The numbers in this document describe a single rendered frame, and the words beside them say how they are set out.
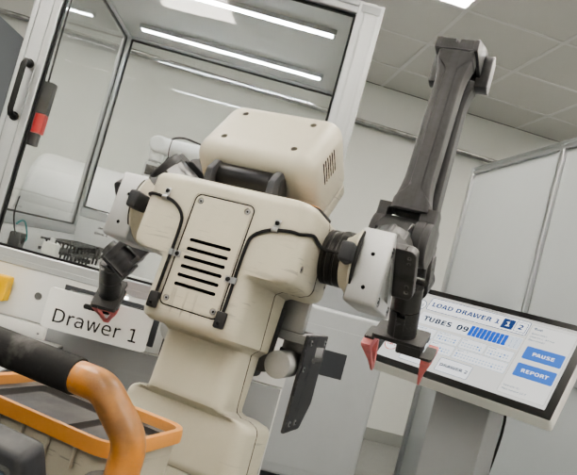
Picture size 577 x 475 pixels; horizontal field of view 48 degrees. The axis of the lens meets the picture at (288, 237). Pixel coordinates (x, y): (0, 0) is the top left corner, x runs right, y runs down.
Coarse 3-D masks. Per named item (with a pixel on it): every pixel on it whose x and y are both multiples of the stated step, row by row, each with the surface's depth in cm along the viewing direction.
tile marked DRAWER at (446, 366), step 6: (438, 360) 175; (444, 360) 175; (450, 360) 174; (438, 366) 174; (444, 366) 173; (450, 366) 173; (456, 366) 172; (462, 366) 171; (468, 366) 171; (444, 372) 172; (450, 372) 171; (456, 372) 170; (462, 372) 170; (468, 372) 169; (462, 378) 168
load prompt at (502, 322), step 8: (432, 304) 193; (440, 304) 192; (448, 304) 191; (456, 304) 190; (440, 312) 189; (448, 312) 188; (456, 312) 187; (464, 312) 186; (472, 312) 185; (480, 312) 185; (488, 312) 184; (472, 320) 183; (480, 320) 182; (488, 320) 181; (496, 320) 180; (504, 320) 179; (512, 320) 179; (520, 320) 178; (504, 328) 177; (512, 328) 177; (520, 328) 176; (528, 328) 175
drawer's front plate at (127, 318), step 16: (48, 304) 176; (64, 304) 176; (80, 304) 176; (48, 320) 176; (64, 320) 176; (80, 320) 176; (96, 320) 176; (112, 320) 177; (128, 320) 177; (144, 320) 177; (96, 336) 176; (128, 336) 177; (144, 336) 177
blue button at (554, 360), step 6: (528, 348) 170; (534, 348) 169; (522, 354) 169; (528, 354) 168; (534, 354) 168; (540, 354) 167; (546, 354) 166; (552, 354) 166; (558, 354) 165; (534, 360) 166; (540, 360) 166; (546, 360) 165; (552, 360) 164; (558, 360) 164; (564, 360) 163; (552, 366) 163; (558, 366) 163
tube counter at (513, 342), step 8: (456, 328) 182; (464, 328) 182; (472, 328) 181; (480, 328) 180; (472, 336) 178; (480, 336) 178; (488, 336) 177; (496, 336) 176; (504, 336) 175; (512, 336) 174; (504, 344) 173; (512, 344) 172
